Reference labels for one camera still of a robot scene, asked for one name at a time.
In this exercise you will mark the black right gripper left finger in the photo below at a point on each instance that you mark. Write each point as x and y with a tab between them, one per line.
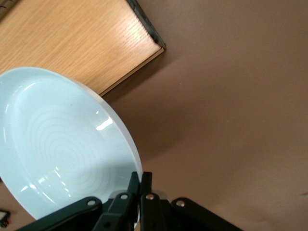
115	211

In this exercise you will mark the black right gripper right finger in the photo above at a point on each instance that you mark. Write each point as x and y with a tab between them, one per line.
154	211

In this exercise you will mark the light blue round plate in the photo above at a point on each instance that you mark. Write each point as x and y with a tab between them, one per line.
60	134

